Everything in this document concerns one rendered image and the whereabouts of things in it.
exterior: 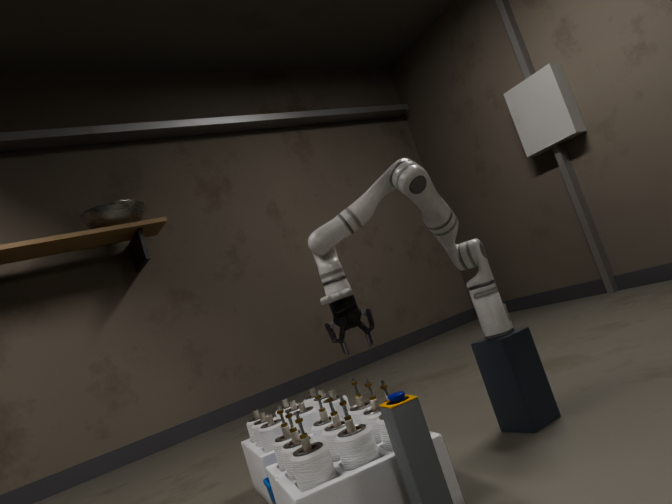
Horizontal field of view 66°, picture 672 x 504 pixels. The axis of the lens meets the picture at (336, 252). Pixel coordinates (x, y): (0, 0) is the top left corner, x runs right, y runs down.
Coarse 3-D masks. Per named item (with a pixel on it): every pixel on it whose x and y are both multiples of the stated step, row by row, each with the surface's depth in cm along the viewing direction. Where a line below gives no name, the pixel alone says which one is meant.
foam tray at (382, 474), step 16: (432, 432) 130; (384, 448) 134; (272, 464) 150; (336, 464) 130; (368, 464) 121; (384, 464) 121; (448, 464) 125; (272, 480) 141; (288, 480) 129; (336, 480) 118; (352, 480) 118; (368, 480) 119; (384, 480) 120; (400, 480) 121; (448, 480) 125; (288, 496) 120; (304, 496) 114; (320, 496) 115; (336, 496) 116; (352, 496) 117; (368, 496) 118; (384, 496) 119; (400, 496) 120
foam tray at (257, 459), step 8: (248, 440) 197; (248, 448) 184; (256, 448) 178; (248, 456) 189; (256, 456) 171; (264, 456) 164; (272, 456) 165; (248, 464) 195; (256, 464) 175; (264, 464) 163; (256, 472) 180; (264, 472) 164; (256, 480) 186; (256, 488) 191; (264, 488) 173; (264, 496) 177
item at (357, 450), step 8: (360, 432) 124; (368, 432) 125; (336, 440) 126; (344, 440) 124; (352, 440) 123; (360, 440) 123; (368, 440) 124; (344, 448) 124; (352, 448) 123; (360, 448) 123; (368, 448) 124; (376, 448) 126; (344, 456) 124; (352, 456) 123; (360, 456) 123; (368, 456) 123; (376, 456) 125; (344, 464) 125; (352, 464) 123; (360, 464) 122
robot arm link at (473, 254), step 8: (472, 240) 171; (464, 248) 171; (472, 248) 169; (480, 248) 169; (464, 256) 170; (472, 256) 169; (480, 256) 168; (472, 264) 171; (480, 264) 168; (488, 264) 171; (480, 272) 168; (488, 272) 169; (472, 280) 170; (480, 280) 168; (488, 280) 168; (472, 288) 170
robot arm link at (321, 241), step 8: (336, 216) 146; (328, 224) 144; (336, 224) 144; (344, 224) 144; (312, 232) 145; (320, 232) 143; (328, 232) 143; (336, 232) 144; (344, 232) 144; (352, 232) 146; (312, 240) 143; (320, 240) 142; (328, 240) 143; (336, 240) 144; (312, 248) 143; (320, 248) 142; (328, 248) 143
